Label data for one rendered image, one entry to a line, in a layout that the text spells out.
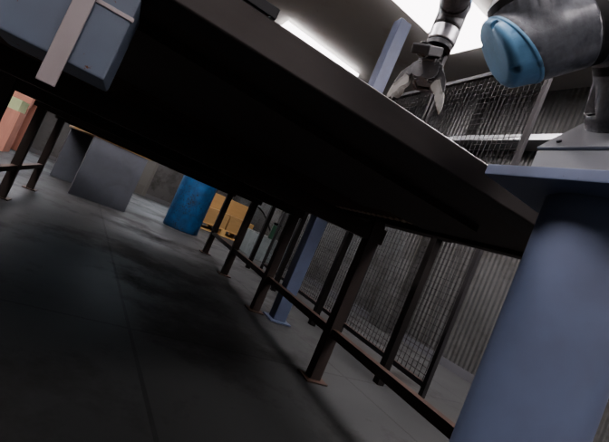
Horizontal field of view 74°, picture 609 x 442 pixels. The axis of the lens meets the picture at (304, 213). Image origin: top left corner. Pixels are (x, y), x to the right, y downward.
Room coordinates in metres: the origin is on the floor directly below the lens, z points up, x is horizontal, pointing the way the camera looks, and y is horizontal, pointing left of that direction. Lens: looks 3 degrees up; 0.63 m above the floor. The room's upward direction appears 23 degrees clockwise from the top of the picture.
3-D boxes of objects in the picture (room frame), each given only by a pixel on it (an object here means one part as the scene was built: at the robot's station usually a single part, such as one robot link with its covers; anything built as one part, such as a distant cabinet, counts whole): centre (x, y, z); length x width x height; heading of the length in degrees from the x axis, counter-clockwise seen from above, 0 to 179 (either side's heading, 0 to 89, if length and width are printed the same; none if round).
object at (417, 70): (1.06, -0.16, 1.19); 0.09 x 0.08 x 0.12; 152
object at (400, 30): (2.94, -0.11, 1.20); 0.17 x 0.17 x 2.40; 25
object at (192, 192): (6.11, 1.63, 0.41); 0.54 x 0.54 x 0.82
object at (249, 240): (6.79, 0.49, 0.40); 0.82 x 0.68 x 0.79; 29
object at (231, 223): (8.34, 1.56, 0.37); 1.27 x 0.91 x 0.75; 120
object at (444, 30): (1.06, -0.15, 1.27); 0.08 x 0.08 x 0.05
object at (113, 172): (5.59, 2.90, 0.39); 1.46 x 0.75 x 0.78; 42
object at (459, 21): (1.05, -0.15, 1.35); 0.09 x 0.08 x 0.11; 163
